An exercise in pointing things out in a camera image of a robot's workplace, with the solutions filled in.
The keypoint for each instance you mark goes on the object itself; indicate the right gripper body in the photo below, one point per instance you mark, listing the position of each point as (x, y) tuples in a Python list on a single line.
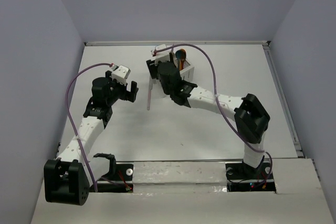
[(153, 68)]

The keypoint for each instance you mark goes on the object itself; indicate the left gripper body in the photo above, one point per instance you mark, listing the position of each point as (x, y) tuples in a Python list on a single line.
[(118, 91)]

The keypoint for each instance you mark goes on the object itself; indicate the pink plastic knife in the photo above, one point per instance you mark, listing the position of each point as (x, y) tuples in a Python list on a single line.
[(149, 93)]

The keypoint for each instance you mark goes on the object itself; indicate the blue plastic spoon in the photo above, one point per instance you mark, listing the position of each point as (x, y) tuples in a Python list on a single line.
[(178, 54)]

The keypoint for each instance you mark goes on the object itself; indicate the orange-red plastic spoon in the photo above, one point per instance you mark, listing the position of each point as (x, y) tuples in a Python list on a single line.
[(183, 57)]

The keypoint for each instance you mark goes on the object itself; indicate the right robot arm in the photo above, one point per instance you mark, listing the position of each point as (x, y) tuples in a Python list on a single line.
[(249, 115)]

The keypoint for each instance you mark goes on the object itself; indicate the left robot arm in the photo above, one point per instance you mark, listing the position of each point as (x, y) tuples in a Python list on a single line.
[(69, 177)]

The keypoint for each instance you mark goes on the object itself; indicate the white two-compartment utensil caddy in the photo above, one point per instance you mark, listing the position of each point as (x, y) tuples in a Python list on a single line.
[(188, 71)]

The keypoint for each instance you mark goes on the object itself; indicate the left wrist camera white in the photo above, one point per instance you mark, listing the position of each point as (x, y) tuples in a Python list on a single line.
[(120, 74)]

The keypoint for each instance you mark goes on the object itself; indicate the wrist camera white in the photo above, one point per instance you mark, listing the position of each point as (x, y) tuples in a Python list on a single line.
[(160, 54), (120, 74)]

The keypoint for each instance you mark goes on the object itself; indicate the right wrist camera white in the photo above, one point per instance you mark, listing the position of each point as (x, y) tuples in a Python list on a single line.
[(160, 54)]

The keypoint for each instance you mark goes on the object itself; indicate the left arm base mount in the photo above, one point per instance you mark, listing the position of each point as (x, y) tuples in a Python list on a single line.
[(121, 181)]

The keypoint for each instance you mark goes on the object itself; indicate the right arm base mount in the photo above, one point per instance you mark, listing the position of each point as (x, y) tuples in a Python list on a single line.
[(242, 179)]

